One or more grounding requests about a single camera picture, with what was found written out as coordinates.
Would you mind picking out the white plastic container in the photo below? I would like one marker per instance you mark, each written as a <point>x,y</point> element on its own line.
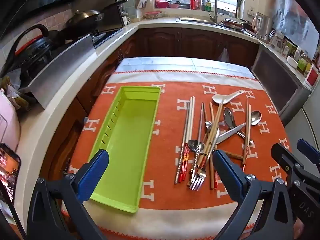
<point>6,125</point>

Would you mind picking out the pink bottle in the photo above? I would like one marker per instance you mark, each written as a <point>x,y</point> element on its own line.
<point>199,1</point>

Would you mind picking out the smartphone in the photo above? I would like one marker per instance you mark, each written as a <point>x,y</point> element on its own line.
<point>8,170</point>

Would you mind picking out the green plastic utensil tray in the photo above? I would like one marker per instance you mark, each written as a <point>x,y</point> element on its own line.
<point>130,142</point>

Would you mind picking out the person's right hand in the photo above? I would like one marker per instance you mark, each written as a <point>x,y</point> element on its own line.
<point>298,227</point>

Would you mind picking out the small metal teaspoon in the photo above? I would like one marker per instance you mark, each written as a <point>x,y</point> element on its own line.
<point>208,124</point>

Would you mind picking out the wooden chopstick red twisted end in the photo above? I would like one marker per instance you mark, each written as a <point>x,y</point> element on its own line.
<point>248,120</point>

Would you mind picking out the red bottle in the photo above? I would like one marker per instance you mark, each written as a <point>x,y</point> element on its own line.
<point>192,1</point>

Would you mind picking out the dark wooden kitchen cabinets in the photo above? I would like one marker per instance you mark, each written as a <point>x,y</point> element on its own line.
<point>195,45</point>

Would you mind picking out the steel sink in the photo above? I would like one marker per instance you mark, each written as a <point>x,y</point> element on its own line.
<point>195,20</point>

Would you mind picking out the white ceramic spoon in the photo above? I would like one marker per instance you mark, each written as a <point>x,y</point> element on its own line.
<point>221,99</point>

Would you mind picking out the steel electric kettle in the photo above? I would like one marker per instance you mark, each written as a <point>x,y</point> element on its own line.
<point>261,26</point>

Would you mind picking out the metal fork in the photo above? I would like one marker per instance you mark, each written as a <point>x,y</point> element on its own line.
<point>197,181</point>

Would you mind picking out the gas stove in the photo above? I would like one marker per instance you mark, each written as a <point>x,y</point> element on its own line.
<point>107,34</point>

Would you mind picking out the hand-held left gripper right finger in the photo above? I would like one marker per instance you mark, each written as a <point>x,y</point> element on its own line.
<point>225,171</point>

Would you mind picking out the stainless steel sheet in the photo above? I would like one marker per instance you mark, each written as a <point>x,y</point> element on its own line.
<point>62,72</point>

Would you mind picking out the orange lettered blanket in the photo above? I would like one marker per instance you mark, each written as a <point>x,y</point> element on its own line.
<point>170,198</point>

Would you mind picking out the large metal tablespoon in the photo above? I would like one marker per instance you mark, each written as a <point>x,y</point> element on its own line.
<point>255,118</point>

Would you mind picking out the white bowl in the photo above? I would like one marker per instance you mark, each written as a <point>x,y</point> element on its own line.
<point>292,62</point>

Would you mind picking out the pale patterned tablecloth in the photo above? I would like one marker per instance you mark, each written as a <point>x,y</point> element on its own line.
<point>175,63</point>

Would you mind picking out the red and white box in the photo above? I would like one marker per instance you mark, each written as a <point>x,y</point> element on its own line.
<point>312,77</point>

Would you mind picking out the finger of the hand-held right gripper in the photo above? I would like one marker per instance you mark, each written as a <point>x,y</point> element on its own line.
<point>306,147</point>
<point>281,153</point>

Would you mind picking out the red basin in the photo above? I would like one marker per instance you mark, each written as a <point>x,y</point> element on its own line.
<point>162,3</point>

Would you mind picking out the black wok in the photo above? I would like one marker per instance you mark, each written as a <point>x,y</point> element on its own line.
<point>85,17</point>

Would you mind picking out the hanging plastic bag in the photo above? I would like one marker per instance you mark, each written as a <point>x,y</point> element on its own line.
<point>224,55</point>

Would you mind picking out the stainless steel cabinet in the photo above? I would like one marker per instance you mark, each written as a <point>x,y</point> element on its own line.
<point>275,80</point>

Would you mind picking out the light wooden chopstick black bands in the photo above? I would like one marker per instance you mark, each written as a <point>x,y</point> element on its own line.
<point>215,130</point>
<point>212,132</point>

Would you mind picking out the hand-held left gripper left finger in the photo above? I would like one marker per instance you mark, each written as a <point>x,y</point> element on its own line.
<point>93,176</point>

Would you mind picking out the green dish soap bottle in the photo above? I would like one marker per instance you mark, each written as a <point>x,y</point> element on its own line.
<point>208,7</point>

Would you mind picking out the stacked plates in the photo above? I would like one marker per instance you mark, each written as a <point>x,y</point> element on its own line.
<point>232,24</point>

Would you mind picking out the row of spice jars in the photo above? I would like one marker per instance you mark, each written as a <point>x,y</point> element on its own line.
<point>303,63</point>

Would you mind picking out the wide metal soup spoon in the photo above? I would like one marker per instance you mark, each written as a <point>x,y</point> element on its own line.
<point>228,118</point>

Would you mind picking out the glass pitcher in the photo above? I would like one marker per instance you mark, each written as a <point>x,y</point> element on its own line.
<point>275,39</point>

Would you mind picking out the pink plate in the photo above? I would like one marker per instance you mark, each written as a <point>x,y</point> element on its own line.
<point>152,15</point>

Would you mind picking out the grey refrigerator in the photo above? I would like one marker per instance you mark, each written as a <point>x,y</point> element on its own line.
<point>305,122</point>

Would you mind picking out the steel kitchen faucet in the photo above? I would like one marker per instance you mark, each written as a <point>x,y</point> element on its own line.
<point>215,10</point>

